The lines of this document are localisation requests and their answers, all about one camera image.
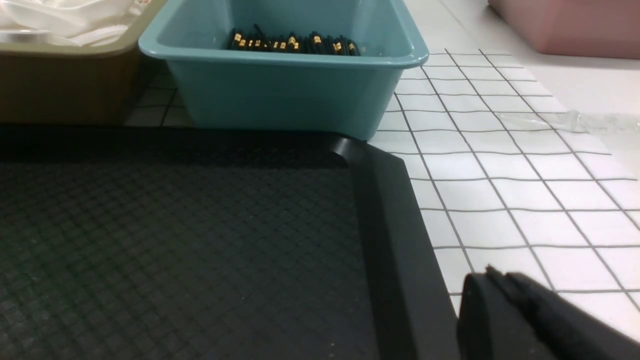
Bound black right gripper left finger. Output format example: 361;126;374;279
456;273;556;360

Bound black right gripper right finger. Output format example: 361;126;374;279
486;266;639;360

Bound white grid tablecloth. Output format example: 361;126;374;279
125;48;640;346

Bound clear plastic wrapper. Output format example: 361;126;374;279
496;110;640;135

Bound pink plastic bin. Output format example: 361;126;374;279
487;0;640;60

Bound pile of black chopsticks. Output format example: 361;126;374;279
223;23;366;57

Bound teal plastic bin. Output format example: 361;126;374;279
138;0;429;141

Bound black textured serving tray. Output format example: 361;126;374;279
0;125;461;360

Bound olive plastic bin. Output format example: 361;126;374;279
0;0;165;126

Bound pile of white spoons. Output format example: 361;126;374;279
0;0;150;47

